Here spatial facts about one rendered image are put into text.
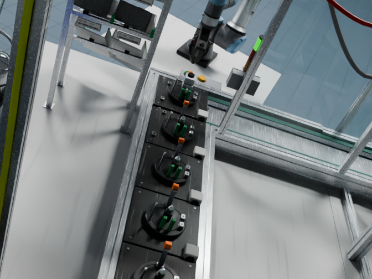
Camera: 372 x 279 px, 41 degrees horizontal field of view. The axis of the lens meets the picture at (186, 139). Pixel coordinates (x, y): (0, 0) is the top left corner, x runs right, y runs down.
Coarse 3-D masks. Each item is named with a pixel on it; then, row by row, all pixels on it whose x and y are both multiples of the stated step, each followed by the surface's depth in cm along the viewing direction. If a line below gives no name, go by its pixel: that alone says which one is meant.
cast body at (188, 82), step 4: (184, 76) 219; (188, 76) 214; (192, 76) 214; (184, 80) 214; (188, 80) 214; (192, 80) 214; (184, 84) 215; (188, 84) 215; (192, 84) 215; (184, 88) 216; (188, 88) 216; (184, 92) 215
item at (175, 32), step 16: (112, 32) 266; (176, 32) 291; (192, 32) 298; (160, 48) 271; (176, 48) 277; (128, 64) 251; (160, 64) 258; (176, 64) 264; (192, 64) 270; (224, 64) 282; (240, 64) 288; (224, 80) 268
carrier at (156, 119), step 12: (156, 108) 209; (156, 120) 203; (168, 120) 195; (180, 120) 198; (192, 120) 212; (156, 132) 197; (168, 132) 197; (180, 132) 199; (192, 132) 199; (204, 132) 208; (156, 144) 192; (168, 144) 194; (192, 144) 199; (204, 144) 202; (192, 156) 194; (204, 156) 194
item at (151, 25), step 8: (120, 0) 182; (120, 8) 183; (128, 8) 183; (136, 8) 183; (120, 16) 184; (128, 16) 183; (136, 16) 183; (144, 16) 183; (152, 16) 184; (128, 24) 184; (136, 24) 184; (144, 24) 184; (152, 24) 193; (144, 32) 184
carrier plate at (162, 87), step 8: (160, 80) 226; (168, 80) 229; (160, 88) 222; (168, 88) 224; (192, 88) 230; (160, 96) 217; (200, 96) 228; (160, 104) 212; (168, 104) 214; (176, 104) 216; (200, 104) 223; (176, 112) 213; (192, 112) 216
